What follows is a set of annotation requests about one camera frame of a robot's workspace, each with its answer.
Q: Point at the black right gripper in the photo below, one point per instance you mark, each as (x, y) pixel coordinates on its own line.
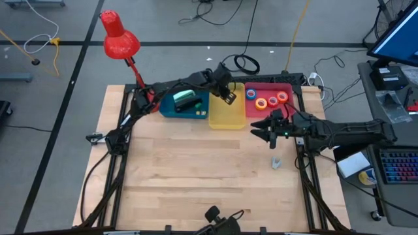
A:
(285, 127)

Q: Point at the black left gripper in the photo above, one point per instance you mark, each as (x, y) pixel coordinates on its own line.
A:
(222, 80)

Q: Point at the red tape roll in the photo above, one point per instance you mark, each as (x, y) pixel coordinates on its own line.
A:
(269, 102)

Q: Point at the orange tape roll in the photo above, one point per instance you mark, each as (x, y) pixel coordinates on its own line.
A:
(278, 97)

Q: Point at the black stapler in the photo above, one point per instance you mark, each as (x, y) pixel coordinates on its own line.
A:
(187, 104)

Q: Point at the light green eraser block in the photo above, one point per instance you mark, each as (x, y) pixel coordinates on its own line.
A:
(183, 96)

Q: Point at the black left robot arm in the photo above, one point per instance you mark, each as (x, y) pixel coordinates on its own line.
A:
(196, 78)

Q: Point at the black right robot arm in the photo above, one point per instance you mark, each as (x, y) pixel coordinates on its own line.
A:
(352, 132)

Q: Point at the grey staple remover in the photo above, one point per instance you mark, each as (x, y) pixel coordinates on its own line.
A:
(276, 164)

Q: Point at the red plastic tray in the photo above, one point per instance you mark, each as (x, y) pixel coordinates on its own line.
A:
(261, 112)

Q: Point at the yellow plastic tray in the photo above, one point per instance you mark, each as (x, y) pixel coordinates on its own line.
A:
(227, 117)

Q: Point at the silver mounting plate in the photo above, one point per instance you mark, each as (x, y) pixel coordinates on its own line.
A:
(299, 141)
(99, 138)

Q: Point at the long black power strip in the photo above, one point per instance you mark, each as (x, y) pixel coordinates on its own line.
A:
(261, 79)

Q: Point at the blue plastic tray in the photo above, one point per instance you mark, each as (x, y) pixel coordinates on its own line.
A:
(168, 111)

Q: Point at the white power adapter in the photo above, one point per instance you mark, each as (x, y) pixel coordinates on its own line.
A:
(313, 76)

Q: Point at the white box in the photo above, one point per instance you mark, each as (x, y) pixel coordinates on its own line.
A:
(352, 164)

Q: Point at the grey side desk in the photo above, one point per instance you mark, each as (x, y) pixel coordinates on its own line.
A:
(382, 98)

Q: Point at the red desk lamp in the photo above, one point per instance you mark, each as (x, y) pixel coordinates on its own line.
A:
(121, 42)

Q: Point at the clear plastic bag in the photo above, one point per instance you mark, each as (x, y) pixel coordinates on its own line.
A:
(393, 107)

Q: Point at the black mini computer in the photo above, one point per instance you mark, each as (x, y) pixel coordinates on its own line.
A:
(388, 81)

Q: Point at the backlit black keyboard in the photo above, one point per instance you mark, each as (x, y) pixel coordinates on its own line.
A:
(400, 166)

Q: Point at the black caster wheel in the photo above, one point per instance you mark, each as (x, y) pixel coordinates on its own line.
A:
(375, 216)

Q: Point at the red tool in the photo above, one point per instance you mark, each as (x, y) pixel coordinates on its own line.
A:
(414, 108)

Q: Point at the computer monitor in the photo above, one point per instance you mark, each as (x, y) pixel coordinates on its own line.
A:
(400, 39)

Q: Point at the yellow rod with black foot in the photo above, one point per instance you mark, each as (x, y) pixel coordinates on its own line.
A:
(36, 61)

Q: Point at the grey stand foot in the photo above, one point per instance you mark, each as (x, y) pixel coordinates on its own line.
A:
(16, 77)

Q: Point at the grey cart base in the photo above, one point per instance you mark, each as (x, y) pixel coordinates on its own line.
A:
(32, 3)

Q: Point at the black chair base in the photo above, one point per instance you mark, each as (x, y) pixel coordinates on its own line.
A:
(4, 111)

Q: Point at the black aluminium table frame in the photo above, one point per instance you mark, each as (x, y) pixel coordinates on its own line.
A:
(299, 98)

